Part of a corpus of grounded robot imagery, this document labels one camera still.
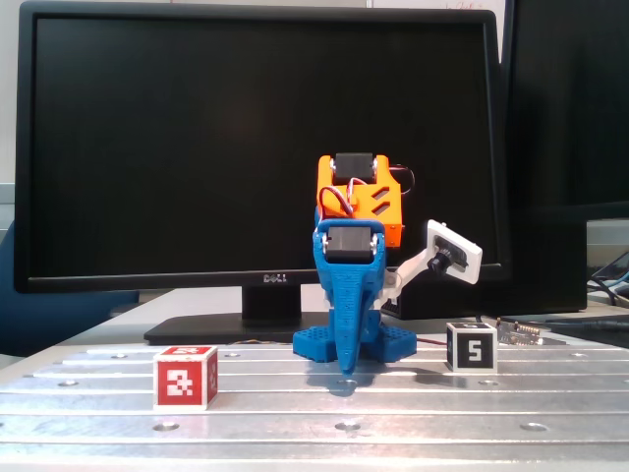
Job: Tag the small bare circuit board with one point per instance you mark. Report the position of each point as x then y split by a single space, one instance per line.
516 334

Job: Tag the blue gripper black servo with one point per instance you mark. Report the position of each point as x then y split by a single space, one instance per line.
350 282

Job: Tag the white mounted wrist camera board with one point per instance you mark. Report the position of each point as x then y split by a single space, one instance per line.
462 251

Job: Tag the aluminium slotted plate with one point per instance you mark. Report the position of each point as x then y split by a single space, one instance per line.
295 442

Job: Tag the black cube with number five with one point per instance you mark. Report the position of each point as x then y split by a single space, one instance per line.
472 351

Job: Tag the blue office chair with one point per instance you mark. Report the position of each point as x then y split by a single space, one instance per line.
49 319

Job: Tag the black Dell monitor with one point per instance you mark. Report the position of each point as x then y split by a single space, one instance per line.
147 147

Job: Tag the red cube with white pattern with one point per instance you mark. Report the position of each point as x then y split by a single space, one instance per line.
179 383

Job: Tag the black borderless monitor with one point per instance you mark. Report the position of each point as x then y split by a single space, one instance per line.
570 98

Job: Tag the blue and orange robot arm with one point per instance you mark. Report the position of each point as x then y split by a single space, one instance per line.
383 206

